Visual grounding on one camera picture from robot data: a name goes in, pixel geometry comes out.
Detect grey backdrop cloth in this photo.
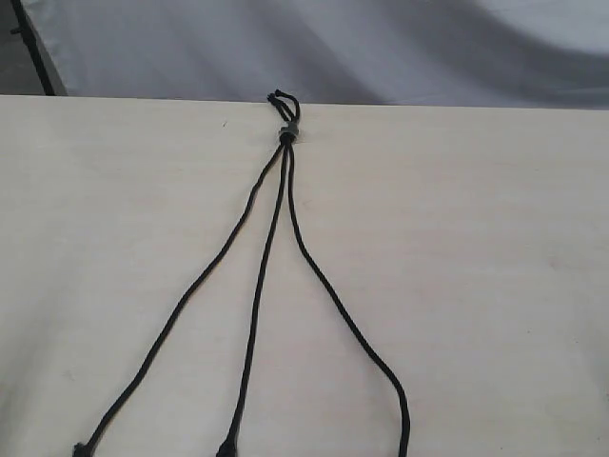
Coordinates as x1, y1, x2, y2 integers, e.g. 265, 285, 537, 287
25, 1, 608, 109

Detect silver metal ferrule collar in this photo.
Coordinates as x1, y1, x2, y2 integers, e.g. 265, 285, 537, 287
279, 122, 300, 145

